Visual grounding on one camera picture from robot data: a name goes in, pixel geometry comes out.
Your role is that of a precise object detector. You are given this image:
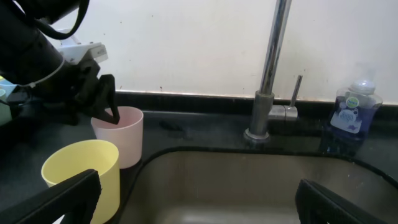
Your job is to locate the pink cup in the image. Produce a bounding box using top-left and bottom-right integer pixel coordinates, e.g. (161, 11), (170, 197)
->
(90, 106), (144, 170)

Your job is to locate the steel sink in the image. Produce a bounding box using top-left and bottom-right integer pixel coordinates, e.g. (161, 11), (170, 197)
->
(118, 146), (398, 224)

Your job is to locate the steel tap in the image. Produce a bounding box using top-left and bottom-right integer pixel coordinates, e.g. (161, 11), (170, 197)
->
(243, 0), (303, 143)

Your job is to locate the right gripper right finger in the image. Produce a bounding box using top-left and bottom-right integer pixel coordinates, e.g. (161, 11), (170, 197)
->
(294, 179), (389, 224)

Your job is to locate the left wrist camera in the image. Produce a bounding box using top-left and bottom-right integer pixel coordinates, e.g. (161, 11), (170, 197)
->
(57, 28), (109, 65)

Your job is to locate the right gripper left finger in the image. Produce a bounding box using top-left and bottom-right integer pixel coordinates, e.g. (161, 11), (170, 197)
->
(0, 169), (103, 224)

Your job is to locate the blue soap bottle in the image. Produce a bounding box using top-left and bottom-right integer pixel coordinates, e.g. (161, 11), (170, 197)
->
(320, 79), (384, 156)

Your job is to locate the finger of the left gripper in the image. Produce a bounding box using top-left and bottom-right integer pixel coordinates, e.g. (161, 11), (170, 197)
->
(90, 73), (121, 126)

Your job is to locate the yellow cup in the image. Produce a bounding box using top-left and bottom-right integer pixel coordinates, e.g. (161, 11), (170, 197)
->
(40, 139), (121, 224)

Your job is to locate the blue cup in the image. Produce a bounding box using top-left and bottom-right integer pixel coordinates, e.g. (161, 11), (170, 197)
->
(0, 80), (17, 95)

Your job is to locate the black cable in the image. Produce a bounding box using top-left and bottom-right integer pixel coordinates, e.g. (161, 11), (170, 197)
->
(12, 0), (91, 40)

